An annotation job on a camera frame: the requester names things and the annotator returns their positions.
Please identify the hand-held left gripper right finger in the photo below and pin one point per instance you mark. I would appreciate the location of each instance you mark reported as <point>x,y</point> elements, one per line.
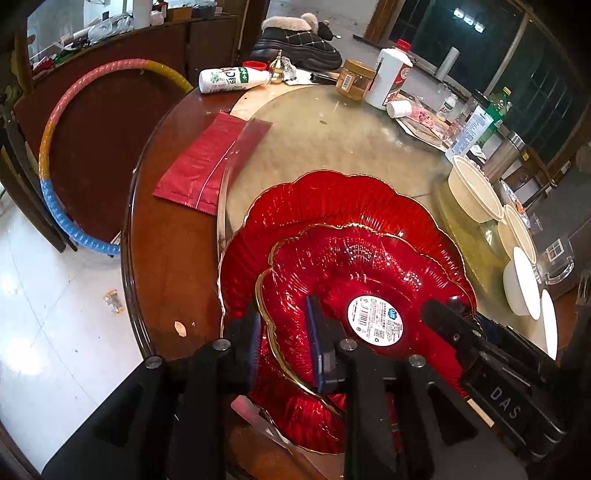
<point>315,344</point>

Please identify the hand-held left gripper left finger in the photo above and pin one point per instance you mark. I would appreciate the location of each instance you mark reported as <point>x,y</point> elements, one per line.
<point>253,351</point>

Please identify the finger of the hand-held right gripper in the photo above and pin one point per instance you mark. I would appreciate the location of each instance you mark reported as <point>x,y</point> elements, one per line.
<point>517,339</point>
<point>450,330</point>

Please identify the small red glass plate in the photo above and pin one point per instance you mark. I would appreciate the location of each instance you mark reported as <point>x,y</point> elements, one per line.
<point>369,267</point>

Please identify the large cream plastic bowl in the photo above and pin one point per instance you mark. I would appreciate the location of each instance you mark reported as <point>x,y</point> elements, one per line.
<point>471,184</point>

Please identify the large red glass plate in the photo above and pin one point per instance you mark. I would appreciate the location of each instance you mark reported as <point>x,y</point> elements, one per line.
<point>346,198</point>

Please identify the white plate edge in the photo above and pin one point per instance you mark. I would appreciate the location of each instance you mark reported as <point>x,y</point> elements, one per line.
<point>549,323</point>

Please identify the small beige scrap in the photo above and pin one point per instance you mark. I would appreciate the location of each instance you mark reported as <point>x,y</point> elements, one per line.
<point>180,328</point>

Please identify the clear glass cup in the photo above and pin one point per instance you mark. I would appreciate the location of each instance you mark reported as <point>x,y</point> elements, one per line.
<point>556,267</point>

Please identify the small cream plastic bowl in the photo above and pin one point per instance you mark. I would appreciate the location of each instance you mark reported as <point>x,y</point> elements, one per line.
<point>517,233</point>

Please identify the patterned plate with food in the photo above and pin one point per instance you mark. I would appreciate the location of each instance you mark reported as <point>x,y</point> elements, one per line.
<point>515,198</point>

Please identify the wrapper on floor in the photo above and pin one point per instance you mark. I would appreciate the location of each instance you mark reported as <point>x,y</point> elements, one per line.
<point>114,302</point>

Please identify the dark wooden chair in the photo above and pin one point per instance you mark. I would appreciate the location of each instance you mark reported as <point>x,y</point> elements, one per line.
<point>508,157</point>

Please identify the red plastic bag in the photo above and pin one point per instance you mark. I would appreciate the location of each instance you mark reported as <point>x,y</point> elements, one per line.
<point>198,166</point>

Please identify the blue white carton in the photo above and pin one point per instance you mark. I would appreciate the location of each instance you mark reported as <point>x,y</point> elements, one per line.
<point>468,134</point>

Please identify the glass turntable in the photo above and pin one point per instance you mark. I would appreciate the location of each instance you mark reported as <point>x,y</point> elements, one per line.
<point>323,138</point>

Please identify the pink snack package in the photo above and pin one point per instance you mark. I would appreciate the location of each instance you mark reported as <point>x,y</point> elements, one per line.
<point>422,120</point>

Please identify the small white bottle green label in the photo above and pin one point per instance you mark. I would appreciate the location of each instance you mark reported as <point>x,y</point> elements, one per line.
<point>447,108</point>

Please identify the green plastic bottle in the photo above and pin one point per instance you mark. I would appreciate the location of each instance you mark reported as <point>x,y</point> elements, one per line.
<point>496,110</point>

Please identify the small white cup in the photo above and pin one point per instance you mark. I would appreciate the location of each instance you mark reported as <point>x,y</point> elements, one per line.
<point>398,109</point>

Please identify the pink yellow blue hula hoop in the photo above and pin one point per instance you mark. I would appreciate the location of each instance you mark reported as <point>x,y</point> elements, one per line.
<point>62,217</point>

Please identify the folded wooden round tabletop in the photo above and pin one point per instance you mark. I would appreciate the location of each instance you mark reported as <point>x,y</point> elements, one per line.
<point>106,152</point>

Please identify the white liquor bottle red cap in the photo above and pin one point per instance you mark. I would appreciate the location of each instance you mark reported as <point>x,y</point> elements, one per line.
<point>388,78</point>

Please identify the peanut butter jar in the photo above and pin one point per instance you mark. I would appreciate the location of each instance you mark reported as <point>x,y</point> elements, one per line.
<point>353,81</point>

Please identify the white paper sheet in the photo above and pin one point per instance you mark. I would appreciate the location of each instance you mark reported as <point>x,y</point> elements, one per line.
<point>298,78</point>

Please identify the black flat object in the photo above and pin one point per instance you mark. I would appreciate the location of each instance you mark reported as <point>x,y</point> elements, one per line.
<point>325,77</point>

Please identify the white paper roll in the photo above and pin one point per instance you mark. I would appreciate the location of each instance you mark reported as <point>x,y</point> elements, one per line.
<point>448,62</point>

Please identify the white milk drink bottle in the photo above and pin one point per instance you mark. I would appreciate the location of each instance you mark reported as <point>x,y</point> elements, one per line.
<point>226,79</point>

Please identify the gold ornament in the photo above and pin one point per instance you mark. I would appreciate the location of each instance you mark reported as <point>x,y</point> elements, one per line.
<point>277,69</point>

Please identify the red lid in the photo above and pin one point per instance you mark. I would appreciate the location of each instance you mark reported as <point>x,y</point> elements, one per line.
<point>254,65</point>

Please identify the black fur-lined boot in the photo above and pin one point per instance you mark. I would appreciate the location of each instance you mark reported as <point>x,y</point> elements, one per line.
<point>291,46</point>
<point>323,27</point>

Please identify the dark window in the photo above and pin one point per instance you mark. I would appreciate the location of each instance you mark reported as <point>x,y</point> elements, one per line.
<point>461,27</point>

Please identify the wooden cabinet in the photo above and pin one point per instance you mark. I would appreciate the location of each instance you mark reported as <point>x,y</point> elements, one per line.
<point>207,41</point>

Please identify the folding table metal frame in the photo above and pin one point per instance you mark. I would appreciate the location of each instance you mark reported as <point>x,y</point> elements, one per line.
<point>27,184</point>

